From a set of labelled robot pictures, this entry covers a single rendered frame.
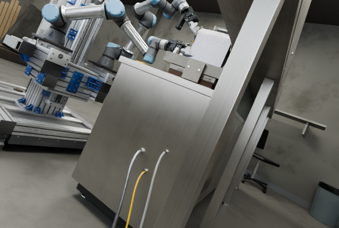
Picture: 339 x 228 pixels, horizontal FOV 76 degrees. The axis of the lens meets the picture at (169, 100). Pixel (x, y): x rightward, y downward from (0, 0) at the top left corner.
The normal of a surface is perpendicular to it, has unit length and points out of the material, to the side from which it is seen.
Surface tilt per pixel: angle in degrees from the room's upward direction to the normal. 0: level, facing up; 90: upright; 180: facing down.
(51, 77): 90
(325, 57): 90
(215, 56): 90
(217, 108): 90
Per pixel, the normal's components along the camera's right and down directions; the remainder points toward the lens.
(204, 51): -0.40, -0.18
